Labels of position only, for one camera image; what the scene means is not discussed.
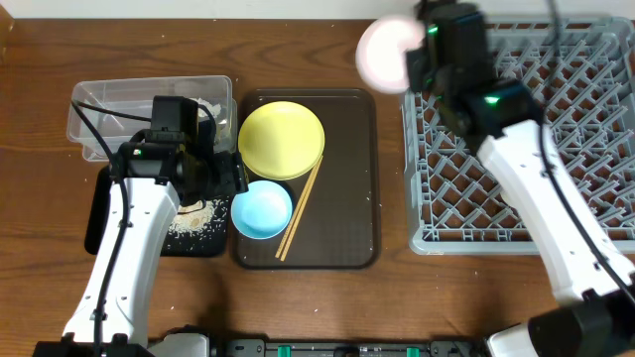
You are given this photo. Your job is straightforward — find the rice leftovers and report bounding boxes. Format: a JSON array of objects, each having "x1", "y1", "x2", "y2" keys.
[{"x1": 168, "y1": 198, "x2": 229, "y2": 238}]

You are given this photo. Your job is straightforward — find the white tissue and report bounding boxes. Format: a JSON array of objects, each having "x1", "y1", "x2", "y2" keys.
[{"x1": 196, "y1": 98, "x2": 222, "y2": 119}]

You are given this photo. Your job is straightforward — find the light blue bowl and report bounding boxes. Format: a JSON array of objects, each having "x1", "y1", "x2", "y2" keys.
[{"x1": 230, "y1": 180, "x2": 293, "y2": 240}]

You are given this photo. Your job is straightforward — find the pink bowl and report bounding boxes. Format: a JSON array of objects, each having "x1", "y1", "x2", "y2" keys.
[{"x1": 355, "y1": 15, "x2": 426, "y2": 94}]

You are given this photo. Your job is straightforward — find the yellow plate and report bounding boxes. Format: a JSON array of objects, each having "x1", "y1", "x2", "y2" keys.
[{"x1": 238, "y1": 101, "x2": 325, "y2": 180}]

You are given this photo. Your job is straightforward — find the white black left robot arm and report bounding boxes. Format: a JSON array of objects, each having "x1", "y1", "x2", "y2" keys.
[{"x1": 34, "y1": 142, "x2": 247, "y2": 356}]

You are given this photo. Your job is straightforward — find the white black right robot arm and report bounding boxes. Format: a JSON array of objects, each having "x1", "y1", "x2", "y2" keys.
[{"x1": 402, "y1": 42, "x2": 634, "y2": 356}]

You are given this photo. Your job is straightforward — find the black waste tray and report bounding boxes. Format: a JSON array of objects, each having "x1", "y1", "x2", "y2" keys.
[{"x1": 84, "y1": 167, "x2": 229, "y2": 258}]

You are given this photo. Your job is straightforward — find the grey dishwasher rack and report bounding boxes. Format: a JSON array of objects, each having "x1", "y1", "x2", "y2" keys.
[{"x1": 401, "y1": 18, "x2": 634, "y2": 255}]

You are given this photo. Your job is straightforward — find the clear plastic bin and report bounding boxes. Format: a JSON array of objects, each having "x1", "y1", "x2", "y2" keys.
[{"x1": 66, "y1": 75, "x2": 237, "y2": 162}]

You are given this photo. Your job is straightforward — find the dark brown serving tray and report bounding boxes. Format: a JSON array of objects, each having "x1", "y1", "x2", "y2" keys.
[{"x1": 232, "y1": 88, "x2": 381, "y2": 270}]

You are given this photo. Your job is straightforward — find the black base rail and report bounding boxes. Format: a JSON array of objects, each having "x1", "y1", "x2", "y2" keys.
[{"x1": 210, "y1": 334, "x2": 490, "y2": 357}]

